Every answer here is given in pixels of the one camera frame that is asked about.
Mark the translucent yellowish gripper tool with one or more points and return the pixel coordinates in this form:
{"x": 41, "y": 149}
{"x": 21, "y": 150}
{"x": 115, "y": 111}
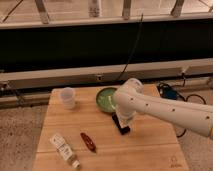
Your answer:
{"x": 124, "y": 123}

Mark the black eraser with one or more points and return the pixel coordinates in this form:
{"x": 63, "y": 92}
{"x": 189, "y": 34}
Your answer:
{"x": 123, "y": 130}

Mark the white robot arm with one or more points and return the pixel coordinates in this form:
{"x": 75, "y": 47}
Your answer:
{"x": 192, "y": 116}

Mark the green bowl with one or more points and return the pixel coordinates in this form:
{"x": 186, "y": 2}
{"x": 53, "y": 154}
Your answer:
{"x": 104, "y": 100}

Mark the red-brown pen-like object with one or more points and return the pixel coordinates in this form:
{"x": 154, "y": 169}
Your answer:
{"x": 88, "y": 142}

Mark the clear plastic cup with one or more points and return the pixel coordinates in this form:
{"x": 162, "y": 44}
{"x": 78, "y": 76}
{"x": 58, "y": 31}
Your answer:
{"x": 67, "y": 97}

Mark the white tube bottle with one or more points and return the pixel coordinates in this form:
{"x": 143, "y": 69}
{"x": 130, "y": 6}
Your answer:
{"x": 64, "y": 149}

